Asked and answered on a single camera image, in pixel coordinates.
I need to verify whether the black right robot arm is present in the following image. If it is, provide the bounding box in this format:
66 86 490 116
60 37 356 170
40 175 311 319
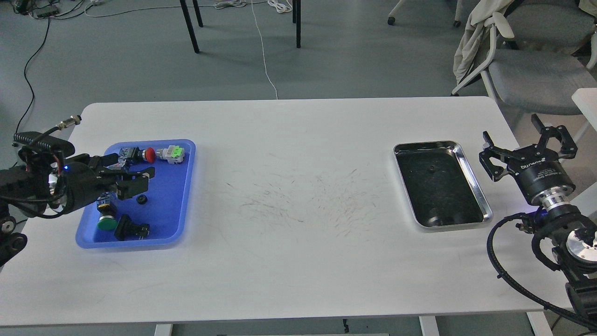
479 114 597 333

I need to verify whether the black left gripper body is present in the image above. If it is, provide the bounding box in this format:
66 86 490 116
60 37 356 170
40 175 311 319
54 162 105 214

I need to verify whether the blue plastic tray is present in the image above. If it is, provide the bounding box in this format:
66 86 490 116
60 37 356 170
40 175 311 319
75 140 196 249

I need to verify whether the black table leg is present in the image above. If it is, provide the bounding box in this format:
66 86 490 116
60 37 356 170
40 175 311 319
291 0 301 49
179 0 203 55

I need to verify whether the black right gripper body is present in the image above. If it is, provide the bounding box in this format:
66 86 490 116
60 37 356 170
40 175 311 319
509 146 576 206

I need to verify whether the black table leg right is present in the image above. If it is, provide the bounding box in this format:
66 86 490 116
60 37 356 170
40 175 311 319
291 0 301 49

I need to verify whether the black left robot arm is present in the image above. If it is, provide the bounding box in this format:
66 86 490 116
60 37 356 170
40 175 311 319
0 115 155 265

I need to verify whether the black floor cable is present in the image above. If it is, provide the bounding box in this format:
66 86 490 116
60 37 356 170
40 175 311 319
14 14 52 136

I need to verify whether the beige jacket on chair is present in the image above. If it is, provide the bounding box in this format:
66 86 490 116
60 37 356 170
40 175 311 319
452 0 521 83

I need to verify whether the black selector switch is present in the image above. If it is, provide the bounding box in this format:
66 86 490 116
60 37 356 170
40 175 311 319
113 214 151 242

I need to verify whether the green grey connector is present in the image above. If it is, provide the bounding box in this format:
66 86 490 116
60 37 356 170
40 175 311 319
156 145 186 164

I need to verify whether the white floor cable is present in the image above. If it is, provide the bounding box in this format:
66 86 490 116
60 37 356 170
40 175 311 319
251 0 278 100

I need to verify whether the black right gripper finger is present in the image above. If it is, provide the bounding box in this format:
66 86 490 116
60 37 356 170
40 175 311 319
479 131 518 182
531 113 578 161

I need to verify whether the silver metal tray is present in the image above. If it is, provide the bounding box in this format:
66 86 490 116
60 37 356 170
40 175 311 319
394 140 493 232

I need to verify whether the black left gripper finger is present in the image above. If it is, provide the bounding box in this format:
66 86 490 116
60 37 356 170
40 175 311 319
87 154 119 174
98 168 155 200

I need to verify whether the grey office chair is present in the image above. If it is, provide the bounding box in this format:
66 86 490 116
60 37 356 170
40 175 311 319
452 0 596 115

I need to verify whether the red push button switch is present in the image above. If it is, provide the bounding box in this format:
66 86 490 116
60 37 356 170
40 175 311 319
118 147 156 165

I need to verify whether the black table leg left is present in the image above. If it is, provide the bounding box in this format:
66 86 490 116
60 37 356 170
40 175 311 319
179 0 203 55

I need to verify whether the green push button switch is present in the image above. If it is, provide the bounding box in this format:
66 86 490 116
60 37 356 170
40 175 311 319
96 197 118 231

